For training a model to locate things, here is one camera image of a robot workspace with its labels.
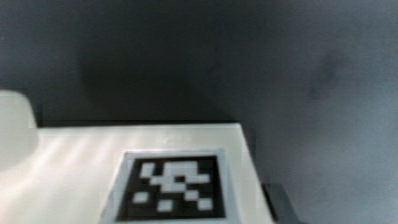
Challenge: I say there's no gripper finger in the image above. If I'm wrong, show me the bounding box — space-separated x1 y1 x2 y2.
263 184 300 224

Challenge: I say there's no white drawer box with knob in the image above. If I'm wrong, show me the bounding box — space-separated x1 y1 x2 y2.
0 90 274 224

